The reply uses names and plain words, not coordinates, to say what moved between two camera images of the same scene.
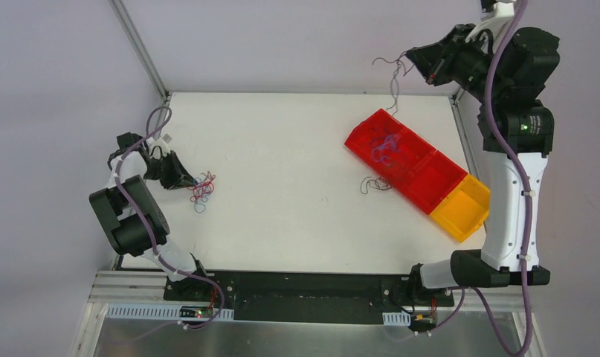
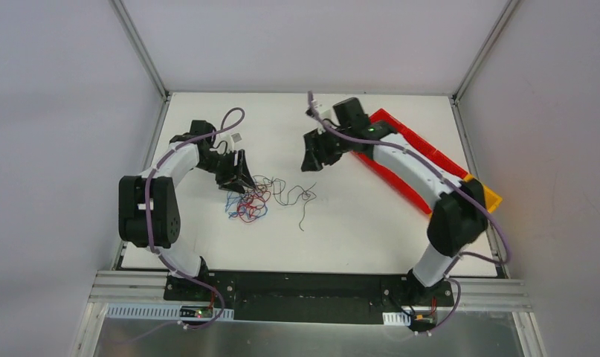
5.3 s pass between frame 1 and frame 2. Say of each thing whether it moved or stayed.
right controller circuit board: stayed
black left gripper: moved
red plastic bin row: stayed
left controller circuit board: stayed
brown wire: moved
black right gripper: moved
